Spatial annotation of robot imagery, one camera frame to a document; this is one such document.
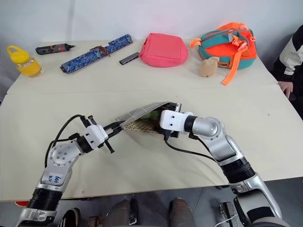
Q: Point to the orange teal backpack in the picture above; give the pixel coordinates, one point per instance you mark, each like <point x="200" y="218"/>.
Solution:
<point x="225" y="50"/>

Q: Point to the yellow-capped bottle of orange liquid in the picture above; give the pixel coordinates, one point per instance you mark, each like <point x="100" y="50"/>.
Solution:
<point x="27" y="63"/>

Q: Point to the dark rounded shape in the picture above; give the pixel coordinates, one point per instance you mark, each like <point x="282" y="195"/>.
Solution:
<point x="181" y="212"/>

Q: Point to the pink fabric pouch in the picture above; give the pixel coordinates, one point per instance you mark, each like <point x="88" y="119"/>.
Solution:
<point x="163" y="50"/>

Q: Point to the bystander's black white jacket sleeve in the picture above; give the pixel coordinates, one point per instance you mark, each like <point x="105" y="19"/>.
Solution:
<point x="292" y="54"/>

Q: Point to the bystander's bare hand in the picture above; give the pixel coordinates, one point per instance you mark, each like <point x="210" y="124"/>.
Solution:
<point x="287" y="87"/>

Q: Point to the beige plush toy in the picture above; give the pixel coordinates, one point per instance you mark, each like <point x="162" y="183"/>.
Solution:
<point x="208" y="67"/>

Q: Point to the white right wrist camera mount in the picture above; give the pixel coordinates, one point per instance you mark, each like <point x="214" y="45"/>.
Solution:
<point x="172" y="119"/>

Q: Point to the grey metal bracket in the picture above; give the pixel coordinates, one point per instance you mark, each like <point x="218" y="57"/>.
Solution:
<point x="227" y="212"/>

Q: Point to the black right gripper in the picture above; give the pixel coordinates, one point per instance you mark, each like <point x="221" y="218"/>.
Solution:
<point x="171" y="134"/>

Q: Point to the blue patterned fabric roll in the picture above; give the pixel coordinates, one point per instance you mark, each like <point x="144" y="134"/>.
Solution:
<point x="87" y="56"/>

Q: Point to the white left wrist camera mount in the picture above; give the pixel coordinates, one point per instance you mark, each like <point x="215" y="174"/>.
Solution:
<point x="94" y="137"/>

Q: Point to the black red electric screwdriver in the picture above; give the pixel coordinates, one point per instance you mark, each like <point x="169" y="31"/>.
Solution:
<point x="53" y="49"/>

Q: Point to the grey plaid pouch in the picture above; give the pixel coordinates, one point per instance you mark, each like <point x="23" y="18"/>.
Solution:
<point x="139" y="113"/>

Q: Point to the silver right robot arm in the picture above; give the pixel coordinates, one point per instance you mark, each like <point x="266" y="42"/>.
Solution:
<point x="227" y="146"/>

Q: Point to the grey USB hub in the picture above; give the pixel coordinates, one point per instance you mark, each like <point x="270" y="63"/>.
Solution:
<point x="128" y="58"/>

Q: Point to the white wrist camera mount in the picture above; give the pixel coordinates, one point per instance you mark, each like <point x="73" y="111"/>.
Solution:
<point x="172" y="119"/>
<point x="94" y="137"/>

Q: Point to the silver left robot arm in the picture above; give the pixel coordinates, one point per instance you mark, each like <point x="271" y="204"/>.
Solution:
<point x="59" y="158"/>

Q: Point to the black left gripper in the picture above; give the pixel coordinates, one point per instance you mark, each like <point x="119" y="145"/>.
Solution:
<point x="110" y="147"/>

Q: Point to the red flat object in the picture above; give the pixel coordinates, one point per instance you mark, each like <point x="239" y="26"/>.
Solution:
<point x="22" y="203"/>

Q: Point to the black white-striped shoe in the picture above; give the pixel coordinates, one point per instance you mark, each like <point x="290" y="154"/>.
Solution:
<point x="69" y="218"/>

